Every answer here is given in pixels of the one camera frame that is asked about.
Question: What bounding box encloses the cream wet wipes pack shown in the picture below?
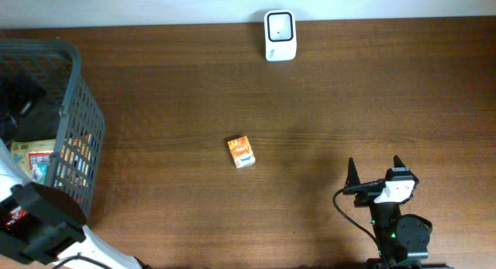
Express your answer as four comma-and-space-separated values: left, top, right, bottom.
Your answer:
10, 140, 56, 184

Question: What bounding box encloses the orange tissue pack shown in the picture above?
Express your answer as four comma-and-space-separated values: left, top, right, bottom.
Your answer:
227, 136, 256, 169

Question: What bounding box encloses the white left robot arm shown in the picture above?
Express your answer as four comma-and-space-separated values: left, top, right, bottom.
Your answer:
1, 143, 150, 269

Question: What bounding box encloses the white barcode scanner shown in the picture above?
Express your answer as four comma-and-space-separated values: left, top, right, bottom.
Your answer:
263, 10, 298, 62

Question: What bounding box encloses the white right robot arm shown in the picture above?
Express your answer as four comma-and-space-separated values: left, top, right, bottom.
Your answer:
332, 155, 448, 269

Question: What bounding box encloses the grey plastic lattice basket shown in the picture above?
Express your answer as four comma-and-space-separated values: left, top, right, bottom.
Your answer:
1, 39, 106, 215

